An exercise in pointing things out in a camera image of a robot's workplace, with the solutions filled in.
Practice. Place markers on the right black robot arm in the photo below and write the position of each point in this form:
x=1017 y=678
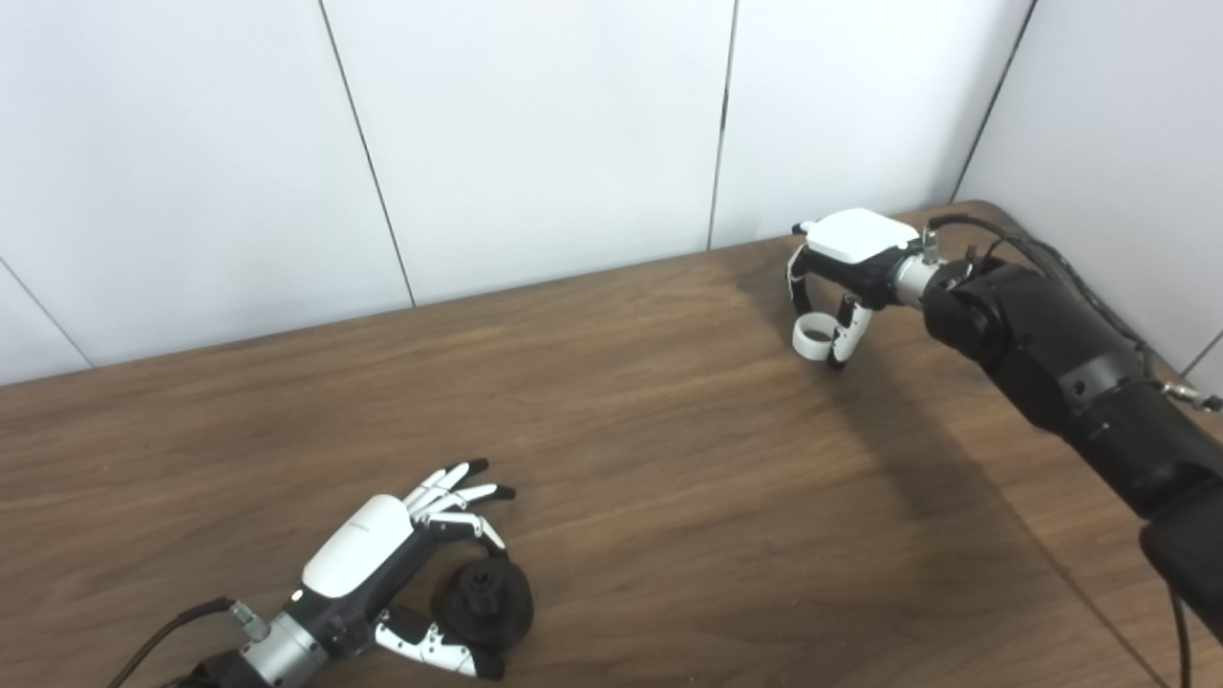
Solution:
x=1041 y=358

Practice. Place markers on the round black part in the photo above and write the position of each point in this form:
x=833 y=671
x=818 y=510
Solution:
x=497 y=616

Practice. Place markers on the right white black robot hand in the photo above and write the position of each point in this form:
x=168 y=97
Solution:
x=860 y=237

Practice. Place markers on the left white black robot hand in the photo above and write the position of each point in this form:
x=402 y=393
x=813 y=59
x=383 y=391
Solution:
x=354 y=549

